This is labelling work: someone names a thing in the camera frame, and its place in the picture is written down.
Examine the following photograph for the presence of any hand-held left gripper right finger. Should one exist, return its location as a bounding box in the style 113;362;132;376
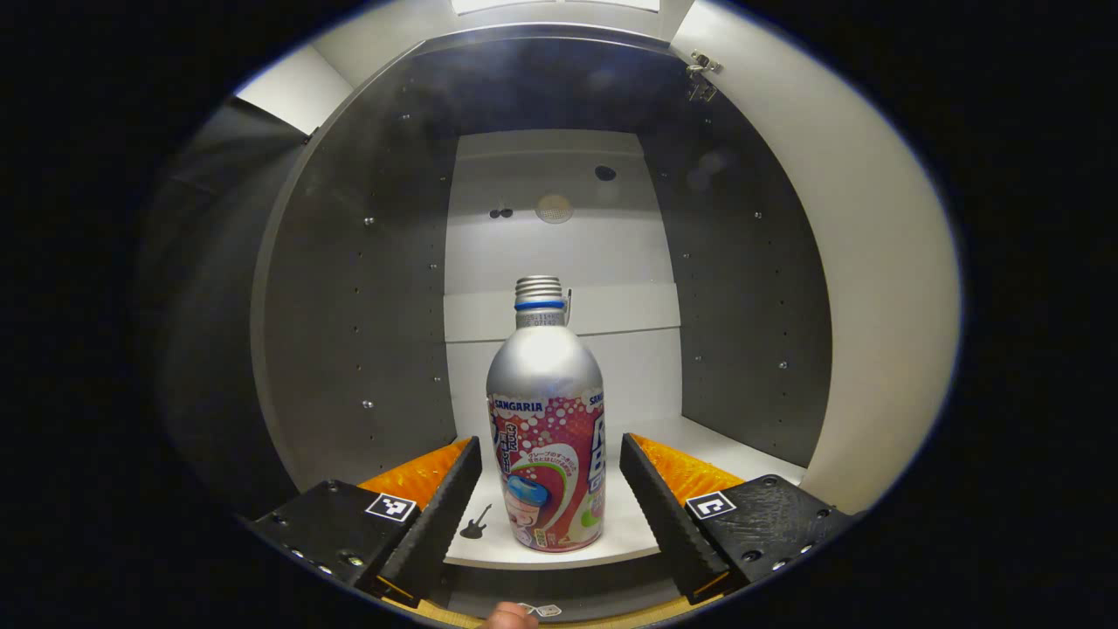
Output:
618;432;857;606

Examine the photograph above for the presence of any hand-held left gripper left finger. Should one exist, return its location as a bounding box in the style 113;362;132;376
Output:
249;437;483;610

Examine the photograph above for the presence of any silver bottle with pink label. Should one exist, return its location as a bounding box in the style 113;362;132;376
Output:
486;275;607;554

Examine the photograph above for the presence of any light grey cabinet door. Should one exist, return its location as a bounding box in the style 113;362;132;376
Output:
668;0;962;516

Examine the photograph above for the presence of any metal cabinet hinge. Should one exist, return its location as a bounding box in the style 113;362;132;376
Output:
686;51;724;104

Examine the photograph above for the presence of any long ceiling light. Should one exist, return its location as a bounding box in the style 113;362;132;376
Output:
450;0;660;14

